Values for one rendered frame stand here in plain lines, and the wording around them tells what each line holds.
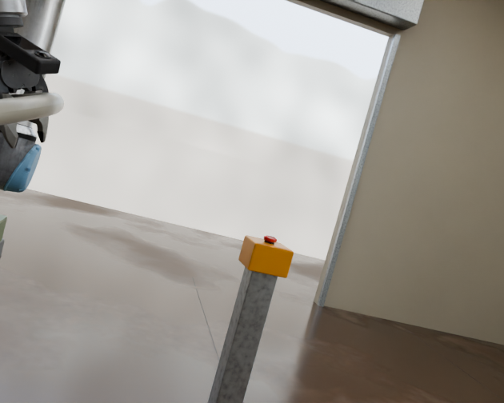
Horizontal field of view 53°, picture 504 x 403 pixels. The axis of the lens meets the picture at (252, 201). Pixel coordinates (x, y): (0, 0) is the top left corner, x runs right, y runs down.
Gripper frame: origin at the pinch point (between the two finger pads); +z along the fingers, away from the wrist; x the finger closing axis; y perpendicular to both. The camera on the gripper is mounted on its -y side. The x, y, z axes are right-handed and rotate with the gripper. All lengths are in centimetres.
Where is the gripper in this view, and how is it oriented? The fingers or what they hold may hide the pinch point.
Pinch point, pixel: (30, 137)
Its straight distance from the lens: 98.2
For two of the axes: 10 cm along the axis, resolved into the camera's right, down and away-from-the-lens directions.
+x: -5.0, 2.6, -8.2
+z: 0.8, 9.6, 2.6
